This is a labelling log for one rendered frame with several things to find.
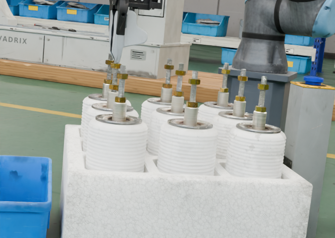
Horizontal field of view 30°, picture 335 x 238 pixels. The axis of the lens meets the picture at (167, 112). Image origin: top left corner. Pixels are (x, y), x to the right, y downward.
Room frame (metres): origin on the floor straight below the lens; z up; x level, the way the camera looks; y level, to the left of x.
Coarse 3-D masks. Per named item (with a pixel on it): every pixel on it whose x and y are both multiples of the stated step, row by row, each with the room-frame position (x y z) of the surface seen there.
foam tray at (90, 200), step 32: (64, 160) 1.14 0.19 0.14; (224, 160) 1.07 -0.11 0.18; (64, 192) 1.00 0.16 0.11; (96, 192) 0.90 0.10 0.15; (128, 192) 0.91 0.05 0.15; (160, 192) 0.92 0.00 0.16; (192, 192) 0.93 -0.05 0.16; (224, 192) 0.94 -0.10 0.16; (256, 192) 0.95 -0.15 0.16; (288, 192) 0.96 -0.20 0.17; (64, 224) 0.90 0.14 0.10; (96, 224) 0.90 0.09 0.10; (128, 224) 0.91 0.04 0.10; (160, 224) 0.92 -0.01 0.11; (192, 224) 0.93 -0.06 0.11; (224, 224) 0.94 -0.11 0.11; (256, 224) 0.95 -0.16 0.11; (288, 224) 0.96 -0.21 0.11
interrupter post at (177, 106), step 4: (172, 96) 1.12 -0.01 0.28; (172, 100) 1.11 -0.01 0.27; (176, 100) 1.11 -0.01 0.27; (180, 100) 1.11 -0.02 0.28; (172, 104) 1.11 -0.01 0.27; (176, 104) 1.11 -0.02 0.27; (180, 104) 1.11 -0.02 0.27; (172, 108) 1.11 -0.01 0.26; (176, 108) 1.11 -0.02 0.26; (180, 108) 1.11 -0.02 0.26; (172, 112) 1.11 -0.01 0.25; (176, 112) 1.11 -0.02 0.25; (180, 112) 1.11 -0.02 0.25
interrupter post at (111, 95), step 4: (108, 92) 1.09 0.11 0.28; (112, 92) 1.09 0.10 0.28; (108, 96) 1.09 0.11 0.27; (112, 96) 1.08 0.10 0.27; (108, 100) 1.09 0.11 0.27; (112, 100) 1.08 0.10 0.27; (108, 104) 1.09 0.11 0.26; (112, 104) 1.08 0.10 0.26; (108, 108) 1.09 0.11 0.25; (112, 108) 1.08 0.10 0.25
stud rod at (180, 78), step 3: (180, 63) 1.11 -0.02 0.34; (180, 66) 1.11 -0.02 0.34; (180, 69) 1.11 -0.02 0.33; (177, 78) 1.12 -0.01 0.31; (180, 78) 1.11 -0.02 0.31; (177, 81) 1.12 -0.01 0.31; (180, 81) 1.11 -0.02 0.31; (177, 84) 1.11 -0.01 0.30; (180, 84) 1.11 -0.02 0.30; (177, 87) 1.11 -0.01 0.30; (180, 87) 1.11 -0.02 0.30; (177, 90) 1.11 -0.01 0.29; (180, 90) 1.12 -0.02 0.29; (177, 96) 1.11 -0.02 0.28
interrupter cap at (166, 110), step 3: (159, 108) 1.13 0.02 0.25; (162, 108) 1.14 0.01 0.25; (165, 108) 1.14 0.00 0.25; (168, 108) 1.14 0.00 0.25; (183, 108) 1.15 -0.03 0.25; (159, 111) 1.10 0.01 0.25; (162, 111) 1.09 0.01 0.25; (165, 111) 1.10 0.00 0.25; (168, 111) 1.12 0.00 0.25; (183, 111) 1.13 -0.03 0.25; (165, 114) 1.09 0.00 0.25; (168, 114) 1.08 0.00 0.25; (171, 114) 1.08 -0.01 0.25; (174, 114) 1.08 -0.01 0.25; (177, 114) 1.08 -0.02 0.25; (180, 114) 1.08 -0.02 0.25; (183, 114) 1.08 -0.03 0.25
